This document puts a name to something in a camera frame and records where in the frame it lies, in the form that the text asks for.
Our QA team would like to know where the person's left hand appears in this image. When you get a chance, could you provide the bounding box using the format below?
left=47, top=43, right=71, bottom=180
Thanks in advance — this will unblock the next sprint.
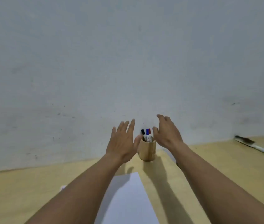
left=105, top=119, right=143, bottom=164

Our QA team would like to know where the person's right hand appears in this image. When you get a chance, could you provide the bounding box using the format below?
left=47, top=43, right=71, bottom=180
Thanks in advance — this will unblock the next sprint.
left=152, top=114, right=185, bottom=152

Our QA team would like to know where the person's right forearm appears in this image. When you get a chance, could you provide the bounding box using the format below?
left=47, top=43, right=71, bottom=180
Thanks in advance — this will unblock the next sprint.
left=173, top=142, right=264, bottom=224

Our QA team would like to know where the person's left forearm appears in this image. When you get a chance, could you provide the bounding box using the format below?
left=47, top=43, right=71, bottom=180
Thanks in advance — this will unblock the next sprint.
left=25, top=152, right=124, bottom=224

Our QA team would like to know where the round wooden pen holder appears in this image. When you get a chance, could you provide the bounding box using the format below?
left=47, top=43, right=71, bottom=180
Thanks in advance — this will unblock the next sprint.
left=139, top=136, right=156, bottom=162

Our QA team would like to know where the white paper sheet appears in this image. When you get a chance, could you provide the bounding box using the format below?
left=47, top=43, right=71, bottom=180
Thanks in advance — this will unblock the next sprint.
left=94, top=172, right=160, bottom=224

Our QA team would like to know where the white handled brush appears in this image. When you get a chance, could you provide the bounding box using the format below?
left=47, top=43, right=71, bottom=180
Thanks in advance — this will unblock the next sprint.
left=234, top=135, right=264, bottom=159

